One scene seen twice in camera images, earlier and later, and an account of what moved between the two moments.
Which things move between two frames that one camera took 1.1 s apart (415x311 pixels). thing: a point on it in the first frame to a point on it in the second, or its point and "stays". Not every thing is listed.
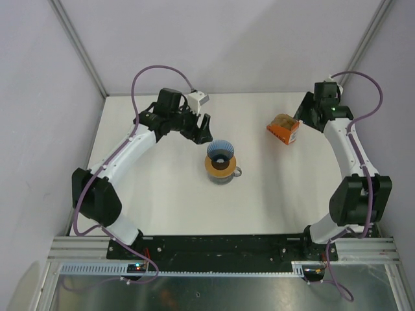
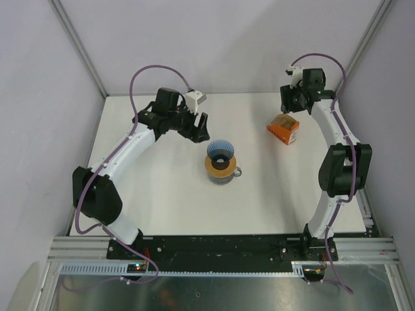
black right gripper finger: [304, 112] to [286, 94]
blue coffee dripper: [220, 151] stays
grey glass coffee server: [222, 181] stays
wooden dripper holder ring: [220, 173] stays
